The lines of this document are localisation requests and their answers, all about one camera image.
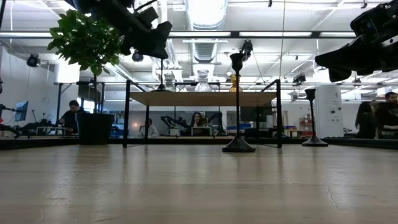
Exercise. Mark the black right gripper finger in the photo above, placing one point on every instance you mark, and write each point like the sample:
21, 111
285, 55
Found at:
339, 59
339, 75

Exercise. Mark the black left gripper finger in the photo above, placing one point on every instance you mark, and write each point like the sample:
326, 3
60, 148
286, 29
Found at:
152, 45
165, 29

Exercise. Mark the pale green glass vase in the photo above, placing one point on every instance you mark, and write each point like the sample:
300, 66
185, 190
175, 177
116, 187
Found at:
169, 82

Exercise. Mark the black candle stick holder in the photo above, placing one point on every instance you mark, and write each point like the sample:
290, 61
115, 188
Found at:
161, 88
238, 146
314, 141

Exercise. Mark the clear glass vase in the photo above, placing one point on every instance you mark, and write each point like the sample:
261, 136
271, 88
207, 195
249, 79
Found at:
202, 83

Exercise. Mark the amber glass vase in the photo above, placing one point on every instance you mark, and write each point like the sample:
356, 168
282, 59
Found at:
233, 87

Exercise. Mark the background black robot arm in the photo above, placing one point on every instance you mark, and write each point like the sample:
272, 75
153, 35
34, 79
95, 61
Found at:
217, 118
169, 121

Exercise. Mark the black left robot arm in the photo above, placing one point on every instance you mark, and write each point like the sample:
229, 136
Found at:
102, 7

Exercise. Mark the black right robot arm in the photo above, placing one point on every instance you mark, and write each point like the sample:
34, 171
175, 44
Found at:
376, 17

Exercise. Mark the black spotlight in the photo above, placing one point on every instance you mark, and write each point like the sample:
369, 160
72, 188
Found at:
137, 56
32, 60

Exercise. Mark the white cylindrical machine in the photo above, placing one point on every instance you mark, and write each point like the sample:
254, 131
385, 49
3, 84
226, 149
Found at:
329, 112

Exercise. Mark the green leafy plant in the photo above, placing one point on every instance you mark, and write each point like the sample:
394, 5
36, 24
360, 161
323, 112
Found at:
84, 40

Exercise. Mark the person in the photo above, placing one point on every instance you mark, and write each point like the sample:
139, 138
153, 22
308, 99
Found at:
196, 119
73, 119
365, 121
390, 113
150, 131

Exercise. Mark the black overhead beam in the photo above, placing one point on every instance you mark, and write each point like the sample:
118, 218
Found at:
234, 34

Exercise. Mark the black plant pot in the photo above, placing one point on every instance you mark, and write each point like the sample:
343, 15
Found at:
94, 129

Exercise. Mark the computer monitor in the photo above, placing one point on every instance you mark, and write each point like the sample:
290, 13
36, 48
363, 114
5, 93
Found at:
21, 111

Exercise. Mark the silver ventilation duct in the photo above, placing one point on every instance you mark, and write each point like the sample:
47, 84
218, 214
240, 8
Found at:
205, 15

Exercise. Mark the wooden shelf with black frame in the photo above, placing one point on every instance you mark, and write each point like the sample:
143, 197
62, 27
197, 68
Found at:
202, 99

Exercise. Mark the black hanging camera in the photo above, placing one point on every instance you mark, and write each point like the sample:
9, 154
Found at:
247, 46

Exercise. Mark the black aluminium table frame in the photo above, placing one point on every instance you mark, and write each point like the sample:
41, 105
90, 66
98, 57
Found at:
46, 143

